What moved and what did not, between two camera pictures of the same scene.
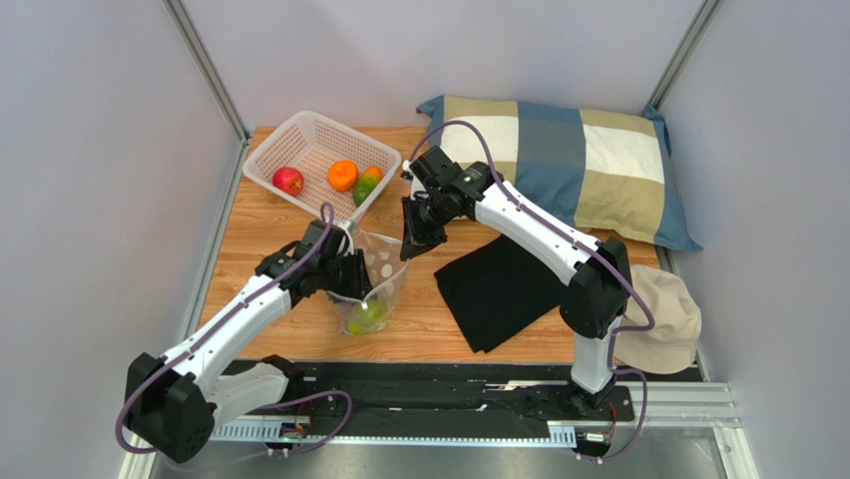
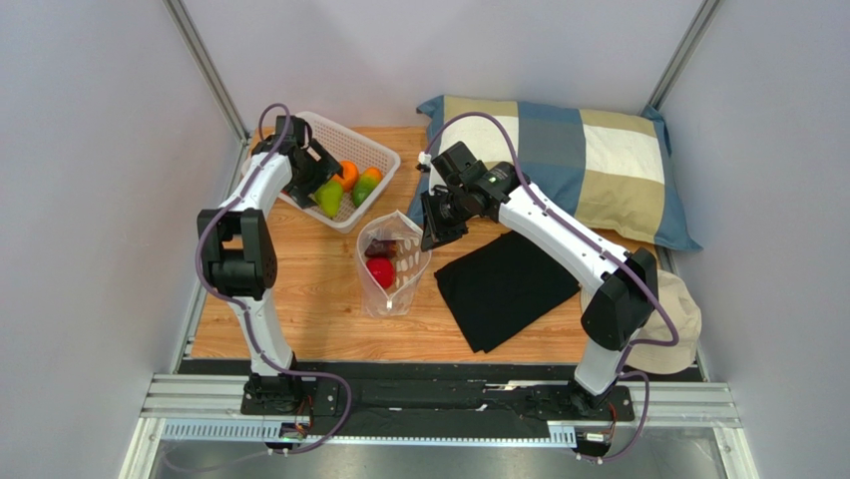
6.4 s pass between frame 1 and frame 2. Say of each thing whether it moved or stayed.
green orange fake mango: stayed
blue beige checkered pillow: stayed
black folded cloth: stayed
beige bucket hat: stayed
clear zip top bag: moved
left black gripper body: moved
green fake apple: moved
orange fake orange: stayed
